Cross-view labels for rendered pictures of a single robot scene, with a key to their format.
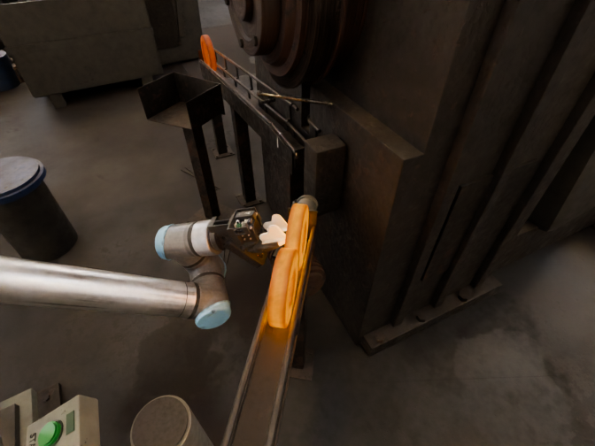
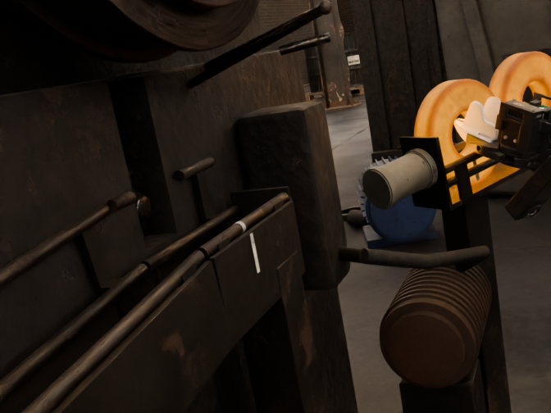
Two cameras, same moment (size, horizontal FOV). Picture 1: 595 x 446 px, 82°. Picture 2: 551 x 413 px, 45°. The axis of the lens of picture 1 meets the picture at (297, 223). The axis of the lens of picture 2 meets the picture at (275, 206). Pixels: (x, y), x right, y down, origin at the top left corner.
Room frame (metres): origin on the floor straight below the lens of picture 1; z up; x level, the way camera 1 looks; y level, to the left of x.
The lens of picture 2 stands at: (1.39, 0.57, 0.86)
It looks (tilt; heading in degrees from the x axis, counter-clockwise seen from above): 13 degrees down; 231
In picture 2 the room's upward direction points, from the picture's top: 10 degrees counter-clockwise
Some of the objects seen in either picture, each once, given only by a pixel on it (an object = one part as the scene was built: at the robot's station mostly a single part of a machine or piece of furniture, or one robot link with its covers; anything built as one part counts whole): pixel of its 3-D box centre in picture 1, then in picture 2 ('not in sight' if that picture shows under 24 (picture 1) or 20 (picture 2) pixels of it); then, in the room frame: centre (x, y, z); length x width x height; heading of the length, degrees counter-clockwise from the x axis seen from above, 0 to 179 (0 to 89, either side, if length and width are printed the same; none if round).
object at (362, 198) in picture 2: not in sight; (393, 197); (-0.82, -1.31, 0.17); 0.57 x 0.31 x 0.34; 45
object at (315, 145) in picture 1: (324, 176); (293, 197); (0.83, -0.08, 0.68); 0.11 x 0.08 x 0.24; 115
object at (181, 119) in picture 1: (197, 160); not in sight; (1.39, 0.48, 0.36); 0.26 x 0.20 x 0.72; 60
